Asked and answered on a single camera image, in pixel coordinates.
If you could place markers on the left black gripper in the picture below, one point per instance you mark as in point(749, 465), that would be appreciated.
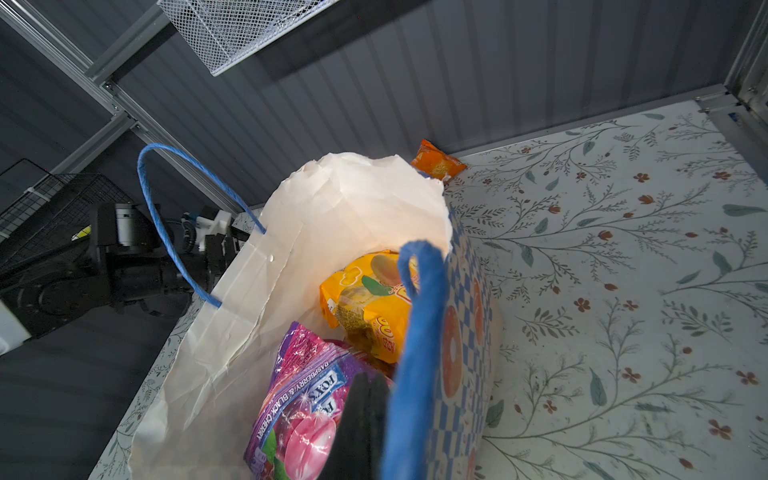
point(135, 264)

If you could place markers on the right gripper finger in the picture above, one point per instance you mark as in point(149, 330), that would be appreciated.
point(358, 443)

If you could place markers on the purple Fox's candy bag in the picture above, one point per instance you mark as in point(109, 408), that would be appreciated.
point(293, 435)

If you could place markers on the yellow snack bag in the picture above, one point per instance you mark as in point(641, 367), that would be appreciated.
point(368, 300)

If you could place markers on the white checkered paper bag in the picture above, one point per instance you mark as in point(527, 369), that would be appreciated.
point(323, 216)

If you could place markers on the small orange snack packet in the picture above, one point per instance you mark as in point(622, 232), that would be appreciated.
point(435, 163)

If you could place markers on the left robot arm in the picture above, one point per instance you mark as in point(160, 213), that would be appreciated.
point(47, 297)

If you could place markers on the yellow marker pen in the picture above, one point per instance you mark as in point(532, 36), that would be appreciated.
point(83, 233)

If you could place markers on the floral table mat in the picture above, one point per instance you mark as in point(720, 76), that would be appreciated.
point(628, 261)

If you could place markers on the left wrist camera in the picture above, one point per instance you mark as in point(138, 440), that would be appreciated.
point(197, 227)

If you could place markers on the black wire side basket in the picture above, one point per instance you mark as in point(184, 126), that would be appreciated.
point(37, 227)

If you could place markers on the white wire wall basket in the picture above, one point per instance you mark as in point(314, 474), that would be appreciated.
point(224, 33)

